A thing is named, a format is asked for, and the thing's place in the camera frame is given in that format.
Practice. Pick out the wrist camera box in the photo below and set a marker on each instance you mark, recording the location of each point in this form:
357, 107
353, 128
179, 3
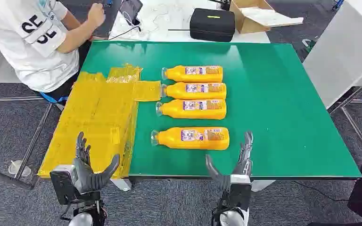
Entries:
62, 185
240, 193

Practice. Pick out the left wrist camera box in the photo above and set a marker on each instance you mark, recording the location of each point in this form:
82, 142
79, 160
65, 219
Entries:
62, 185

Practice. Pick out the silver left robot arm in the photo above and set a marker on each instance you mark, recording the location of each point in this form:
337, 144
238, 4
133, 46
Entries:
82, 218

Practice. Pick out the black stand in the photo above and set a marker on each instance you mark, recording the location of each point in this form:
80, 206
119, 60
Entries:
223, 3

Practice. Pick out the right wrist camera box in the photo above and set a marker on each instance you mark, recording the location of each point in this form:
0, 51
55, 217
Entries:
240, 193

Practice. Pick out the white table leg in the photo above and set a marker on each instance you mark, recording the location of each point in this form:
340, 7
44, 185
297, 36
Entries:
262, 185
121, 184

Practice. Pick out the metal floor frame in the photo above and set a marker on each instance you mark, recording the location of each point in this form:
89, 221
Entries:
354, 124
34, 137

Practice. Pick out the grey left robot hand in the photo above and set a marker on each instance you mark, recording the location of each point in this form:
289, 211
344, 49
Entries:
85, 181

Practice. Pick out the white table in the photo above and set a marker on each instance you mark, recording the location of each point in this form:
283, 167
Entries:
168, 15

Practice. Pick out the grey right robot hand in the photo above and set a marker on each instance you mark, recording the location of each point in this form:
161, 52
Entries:
245, 162

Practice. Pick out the person's hand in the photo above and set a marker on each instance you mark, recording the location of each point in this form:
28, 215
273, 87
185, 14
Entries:
96, 15

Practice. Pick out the orange drink bottle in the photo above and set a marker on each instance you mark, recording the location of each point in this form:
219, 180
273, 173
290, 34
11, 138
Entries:
174, 109
176, 74
178, 91
174, 138

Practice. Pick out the white foam board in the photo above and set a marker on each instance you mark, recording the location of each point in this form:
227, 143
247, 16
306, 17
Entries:
271, 17

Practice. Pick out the black carrying case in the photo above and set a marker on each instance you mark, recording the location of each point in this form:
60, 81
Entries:
212, 26

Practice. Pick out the open cardboard box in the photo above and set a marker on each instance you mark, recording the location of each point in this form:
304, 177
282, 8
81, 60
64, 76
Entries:
246, 23

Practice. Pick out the green mat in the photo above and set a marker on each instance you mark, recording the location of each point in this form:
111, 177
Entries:
277, 109

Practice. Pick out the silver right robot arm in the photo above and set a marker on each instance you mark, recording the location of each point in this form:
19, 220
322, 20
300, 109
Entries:
232, 218

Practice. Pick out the black tablet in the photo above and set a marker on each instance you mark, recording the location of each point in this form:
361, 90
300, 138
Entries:
131, 9

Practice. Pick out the person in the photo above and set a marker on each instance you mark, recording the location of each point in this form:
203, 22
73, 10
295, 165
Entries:
18, 46

